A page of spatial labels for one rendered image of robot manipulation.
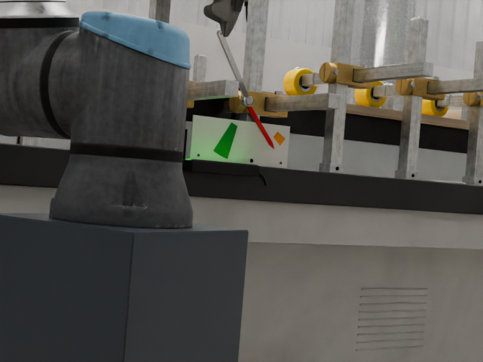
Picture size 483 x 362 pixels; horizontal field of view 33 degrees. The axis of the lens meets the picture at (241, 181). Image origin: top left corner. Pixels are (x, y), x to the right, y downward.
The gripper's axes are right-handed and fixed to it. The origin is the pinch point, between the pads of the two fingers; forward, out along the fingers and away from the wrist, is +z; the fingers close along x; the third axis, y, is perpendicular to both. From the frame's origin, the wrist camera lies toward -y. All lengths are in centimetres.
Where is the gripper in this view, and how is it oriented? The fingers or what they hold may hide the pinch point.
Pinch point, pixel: (228, 31)
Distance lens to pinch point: 171.8
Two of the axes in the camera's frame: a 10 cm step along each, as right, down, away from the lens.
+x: 5.3, 0.5, -8.4
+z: -0.8, 10.0, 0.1
